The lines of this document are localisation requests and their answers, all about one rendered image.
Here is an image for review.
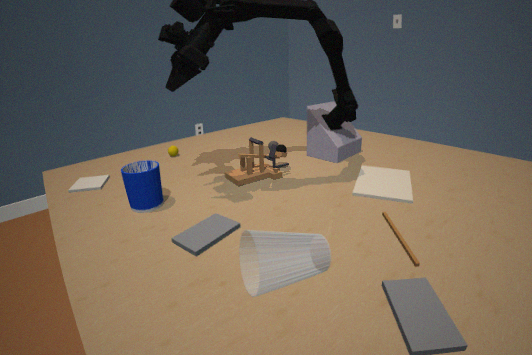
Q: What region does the blue cup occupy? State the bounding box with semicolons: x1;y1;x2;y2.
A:
121;161;164;213

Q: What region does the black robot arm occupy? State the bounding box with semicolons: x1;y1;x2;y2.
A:
158;0;358;130

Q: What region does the yellow ball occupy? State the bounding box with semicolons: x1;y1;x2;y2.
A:
168;146;178;156

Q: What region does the cream flat square pad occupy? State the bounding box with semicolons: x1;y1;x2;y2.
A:
352;166;413;204

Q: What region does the brown wooden rod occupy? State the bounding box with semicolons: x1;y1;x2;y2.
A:
382;212;420;267

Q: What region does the beige flat square plate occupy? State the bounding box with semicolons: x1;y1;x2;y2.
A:
68;175;109;193

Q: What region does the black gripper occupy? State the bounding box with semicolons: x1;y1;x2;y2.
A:
165;27;215;92

